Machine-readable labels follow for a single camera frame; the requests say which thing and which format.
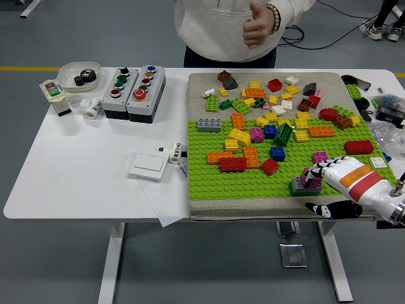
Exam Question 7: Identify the white paper sheet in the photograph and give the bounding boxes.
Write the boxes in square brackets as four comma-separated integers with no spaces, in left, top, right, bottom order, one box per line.
[125,151,192,229]

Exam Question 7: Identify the black table control panel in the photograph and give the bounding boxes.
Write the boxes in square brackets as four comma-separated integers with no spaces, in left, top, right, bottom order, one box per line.
[376,220,405,229]

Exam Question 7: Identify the grey foam mat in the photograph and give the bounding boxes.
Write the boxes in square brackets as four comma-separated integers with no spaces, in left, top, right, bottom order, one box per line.
[185,72,405,222]

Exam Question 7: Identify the white table foot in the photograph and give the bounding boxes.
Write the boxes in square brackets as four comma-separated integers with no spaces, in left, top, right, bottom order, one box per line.
[19,0,42,18]

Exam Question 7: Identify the black box green label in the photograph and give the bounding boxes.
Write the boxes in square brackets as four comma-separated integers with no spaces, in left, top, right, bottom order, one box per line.
[377,106,405,127]

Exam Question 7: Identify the green studded baseplate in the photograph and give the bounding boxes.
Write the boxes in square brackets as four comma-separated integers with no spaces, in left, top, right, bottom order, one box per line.
[187,118,399,201]

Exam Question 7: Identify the person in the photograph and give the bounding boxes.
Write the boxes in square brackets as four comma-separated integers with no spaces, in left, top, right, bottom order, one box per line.
[358,0,405,42]
[173,0,317,69]

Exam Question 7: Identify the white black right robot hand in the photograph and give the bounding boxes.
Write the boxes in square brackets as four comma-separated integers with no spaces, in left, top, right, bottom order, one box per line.
[302,155,404,220]

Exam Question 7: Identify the white bowl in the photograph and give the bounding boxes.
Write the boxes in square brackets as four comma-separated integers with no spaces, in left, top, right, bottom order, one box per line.
[56,61,103,94]

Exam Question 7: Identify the metal floor box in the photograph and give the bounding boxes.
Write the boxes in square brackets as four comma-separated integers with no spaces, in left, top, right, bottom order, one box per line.
[278,243,308,269]
[275,220,301,238]

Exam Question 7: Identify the white labelled tube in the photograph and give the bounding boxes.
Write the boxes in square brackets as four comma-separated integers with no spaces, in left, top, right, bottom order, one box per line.
[168,141,184,165]

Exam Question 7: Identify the long red toy brick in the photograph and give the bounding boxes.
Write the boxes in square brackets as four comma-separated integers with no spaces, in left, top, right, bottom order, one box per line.
[220,156,249,174]
[344,139,375,156]

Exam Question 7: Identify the printed label strip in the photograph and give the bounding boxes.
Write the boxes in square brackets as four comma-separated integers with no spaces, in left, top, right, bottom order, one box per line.
[179,158,190,181]

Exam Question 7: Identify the lime green toy brick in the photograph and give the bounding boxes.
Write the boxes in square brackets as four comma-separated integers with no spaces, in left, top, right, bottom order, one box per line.
[346,84,363,101]
[206,95,220,113]

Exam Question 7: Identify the white pipe fitting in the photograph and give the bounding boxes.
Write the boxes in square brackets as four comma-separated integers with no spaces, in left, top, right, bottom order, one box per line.
[80,97,104,120]

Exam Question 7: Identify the clear bag blue parts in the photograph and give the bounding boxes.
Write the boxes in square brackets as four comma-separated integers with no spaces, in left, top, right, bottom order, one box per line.
[371,94,405,111]

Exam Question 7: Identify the red curved toy brick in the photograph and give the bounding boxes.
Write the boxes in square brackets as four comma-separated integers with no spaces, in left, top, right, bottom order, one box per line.
[318,108,340,122]

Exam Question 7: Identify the beaded bracelet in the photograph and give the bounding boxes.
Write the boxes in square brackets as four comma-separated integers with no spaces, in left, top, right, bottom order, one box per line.
[263,3,282,33]

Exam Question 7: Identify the white flat toy brick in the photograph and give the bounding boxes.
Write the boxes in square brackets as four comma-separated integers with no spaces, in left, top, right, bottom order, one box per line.
[368,156,389,169]

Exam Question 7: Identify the white table leg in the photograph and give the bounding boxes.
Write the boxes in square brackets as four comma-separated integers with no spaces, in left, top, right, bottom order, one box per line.
[316,220,354,303]
[97,222,127,304]

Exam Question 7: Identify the white switch module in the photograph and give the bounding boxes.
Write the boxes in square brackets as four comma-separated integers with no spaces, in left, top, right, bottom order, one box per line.
[39,79,73,118]

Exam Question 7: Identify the grey emergency-stop control box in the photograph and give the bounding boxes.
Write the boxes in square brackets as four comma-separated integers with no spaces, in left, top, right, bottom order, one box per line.
[126,65,167,124]

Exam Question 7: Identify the black gear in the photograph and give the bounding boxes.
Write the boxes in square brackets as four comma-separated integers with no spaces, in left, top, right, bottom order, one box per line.
[74,68,97,87]

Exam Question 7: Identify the person's left hand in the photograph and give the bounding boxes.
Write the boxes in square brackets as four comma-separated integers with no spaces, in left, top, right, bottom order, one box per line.
[242,1,275,50]

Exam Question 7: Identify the orange toy brick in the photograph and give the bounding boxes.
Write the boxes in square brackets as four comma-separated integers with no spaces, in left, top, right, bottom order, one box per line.
[308,125,337,138]
[231,112,247,132]
[243,146,261,170]
[206,151,234,165]
[245,88,268,99]

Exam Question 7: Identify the long grey toy brick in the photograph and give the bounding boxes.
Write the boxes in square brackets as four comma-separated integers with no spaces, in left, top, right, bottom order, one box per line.
[197,118,223,134]

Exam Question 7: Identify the black floor cable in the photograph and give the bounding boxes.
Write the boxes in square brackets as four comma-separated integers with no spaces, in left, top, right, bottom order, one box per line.
[278,17,380,51]

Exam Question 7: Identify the yellow curved toy brick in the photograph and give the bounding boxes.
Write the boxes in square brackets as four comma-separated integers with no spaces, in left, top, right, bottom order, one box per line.
[227,128,252,148]

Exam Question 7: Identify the grey four-button control box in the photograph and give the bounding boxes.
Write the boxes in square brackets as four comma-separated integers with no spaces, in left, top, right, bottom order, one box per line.
[101,67,140,121]

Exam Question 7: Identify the white wall switch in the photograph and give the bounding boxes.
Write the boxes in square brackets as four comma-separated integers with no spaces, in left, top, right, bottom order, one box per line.
[128,152,168,181]

